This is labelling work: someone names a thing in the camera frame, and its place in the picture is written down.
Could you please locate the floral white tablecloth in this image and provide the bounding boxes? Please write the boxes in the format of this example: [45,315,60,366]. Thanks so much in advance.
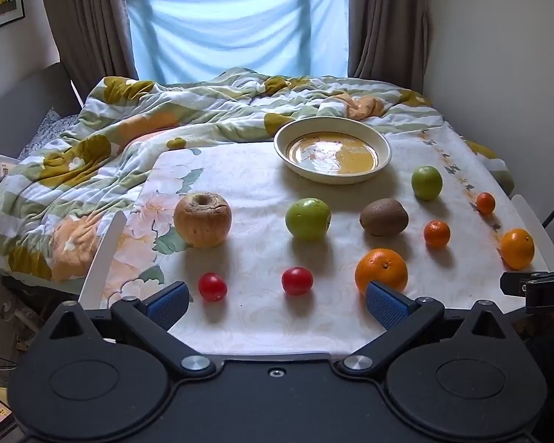
[99,127,552,356]

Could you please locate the light blue window cloth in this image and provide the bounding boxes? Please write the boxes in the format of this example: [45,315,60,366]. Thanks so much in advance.
[127,0,350,86]

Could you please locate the brown kiwi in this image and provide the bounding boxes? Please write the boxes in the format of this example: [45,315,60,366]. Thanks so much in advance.
[359,198,409,237]

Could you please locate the grey bed headboard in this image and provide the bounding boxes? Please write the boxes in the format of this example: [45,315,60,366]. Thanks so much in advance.
[0,62,81,199]

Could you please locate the green striped floral blanket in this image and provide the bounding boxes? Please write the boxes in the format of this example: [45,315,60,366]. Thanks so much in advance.
[0,67,515,284]

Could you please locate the large green apple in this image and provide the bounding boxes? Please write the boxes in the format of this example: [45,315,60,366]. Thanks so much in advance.
[285,198,332,241]

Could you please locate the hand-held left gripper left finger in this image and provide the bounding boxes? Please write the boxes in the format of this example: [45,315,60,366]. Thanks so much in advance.
[41,282,218,379]

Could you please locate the brown curtain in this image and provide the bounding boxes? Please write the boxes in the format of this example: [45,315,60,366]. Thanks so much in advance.
[346,0,429,90]
[37,0,139,102]

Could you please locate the grey patterned pillow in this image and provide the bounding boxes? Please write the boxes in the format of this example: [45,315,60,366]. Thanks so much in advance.
[18,108,81,160]

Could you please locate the cream ceramic bowl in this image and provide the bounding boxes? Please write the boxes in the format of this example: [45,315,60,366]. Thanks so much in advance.
[274,117,393,185]

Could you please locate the red tomato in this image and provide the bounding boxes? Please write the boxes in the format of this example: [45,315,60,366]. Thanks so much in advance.
[198,272,228,302]
[281,267,314,296]

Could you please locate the small green apple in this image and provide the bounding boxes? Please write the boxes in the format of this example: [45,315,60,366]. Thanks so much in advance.
[411,165,443,201]

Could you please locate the wrinkled yellow-brown apple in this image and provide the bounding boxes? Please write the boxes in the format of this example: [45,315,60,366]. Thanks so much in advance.
[174,191,232,248]

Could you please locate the large orange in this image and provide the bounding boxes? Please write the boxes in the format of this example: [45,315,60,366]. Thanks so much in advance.
[355,248,408,297]

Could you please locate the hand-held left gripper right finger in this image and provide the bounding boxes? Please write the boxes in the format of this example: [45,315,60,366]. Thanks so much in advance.
[337,281,524,379]

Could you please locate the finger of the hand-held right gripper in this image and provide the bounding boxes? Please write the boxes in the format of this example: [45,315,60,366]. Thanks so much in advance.
[500,270,531,297]

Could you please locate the medium yellow-orange orange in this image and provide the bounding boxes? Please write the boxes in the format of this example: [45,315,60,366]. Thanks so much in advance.
[500,228,535,271]

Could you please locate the small tangerine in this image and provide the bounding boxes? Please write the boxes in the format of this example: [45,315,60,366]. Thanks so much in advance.
[424,220,451,248]

